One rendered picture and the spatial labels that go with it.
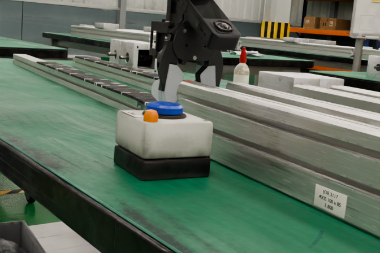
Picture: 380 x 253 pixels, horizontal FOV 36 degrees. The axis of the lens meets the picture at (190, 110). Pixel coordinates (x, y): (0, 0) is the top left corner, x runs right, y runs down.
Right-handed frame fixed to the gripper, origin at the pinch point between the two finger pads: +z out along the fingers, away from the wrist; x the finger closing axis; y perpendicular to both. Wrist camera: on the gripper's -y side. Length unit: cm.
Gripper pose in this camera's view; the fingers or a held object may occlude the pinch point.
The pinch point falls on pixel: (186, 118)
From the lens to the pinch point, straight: 85.1
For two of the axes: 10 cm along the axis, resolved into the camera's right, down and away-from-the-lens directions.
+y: -4.8, -1.6, 8.6
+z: -0.8, 9.9, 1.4
